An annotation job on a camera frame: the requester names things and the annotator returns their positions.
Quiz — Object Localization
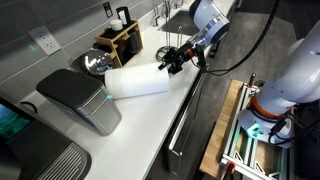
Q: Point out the black wall switch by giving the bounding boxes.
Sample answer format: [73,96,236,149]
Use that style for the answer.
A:
[102,1,114,19]

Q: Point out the red black clamp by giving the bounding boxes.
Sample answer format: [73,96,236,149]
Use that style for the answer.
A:
[248,72,258,88]
[221,161,237,180]

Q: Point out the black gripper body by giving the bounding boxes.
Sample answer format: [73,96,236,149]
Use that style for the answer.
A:
[165,45,196,69]

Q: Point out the white wall outlet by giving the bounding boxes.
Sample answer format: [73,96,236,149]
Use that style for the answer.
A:
[27,25,62,57]

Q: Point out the aluminium profile frame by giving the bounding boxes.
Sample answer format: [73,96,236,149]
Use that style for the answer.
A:
[219,83,295,180]

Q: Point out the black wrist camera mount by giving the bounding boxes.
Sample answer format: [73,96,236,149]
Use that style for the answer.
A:
[194,43,209,72]

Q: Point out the steel bin with black lid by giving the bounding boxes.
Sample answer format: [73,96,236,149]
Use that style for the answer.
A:
[35,68,123,137]

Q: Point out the dark mug in organizer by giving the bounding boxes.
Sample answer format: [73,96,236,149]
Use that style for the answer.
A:
[128,31,141,55]

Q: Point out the white paper towel roll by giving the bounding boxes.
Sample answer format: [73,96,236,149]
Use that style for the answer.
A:
[104,62,171,100]

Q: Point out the dark dishwasher door with handle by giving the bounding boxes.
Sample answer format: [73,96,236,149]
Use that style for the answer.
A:
[161,63,211,176]

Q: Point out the black jar with white label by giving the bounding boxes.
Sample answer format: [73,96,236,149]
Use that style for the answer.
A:
[115,6,132,26]

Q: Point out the wooden countertop organizer box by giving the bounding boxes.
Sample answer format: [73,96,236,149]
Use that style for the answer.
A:
[94,20,145,70]

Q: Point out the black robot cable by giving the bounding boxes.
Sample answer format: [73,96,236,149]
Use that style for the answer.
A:
[199,0,282,77]

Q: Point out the wooden base board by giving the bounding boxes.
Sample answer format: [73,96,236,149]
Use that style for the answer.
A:
[199,79,245,180]

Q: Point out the chrome faucet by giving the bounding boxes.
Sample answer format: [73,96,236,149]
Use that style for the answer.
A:
[152,0,162,28]

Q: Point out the small white cup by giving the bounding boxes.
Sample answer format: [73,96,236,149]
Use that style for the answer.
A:
[109,18,124,32]

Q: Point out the coffee machine with screen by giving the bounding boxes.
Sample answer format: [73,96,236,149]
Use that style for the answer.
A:
[0,96,93,180]

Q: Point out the stainless steel sink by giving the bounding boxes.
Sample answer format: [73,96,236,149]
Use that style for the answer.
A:
[159,9,202,37]

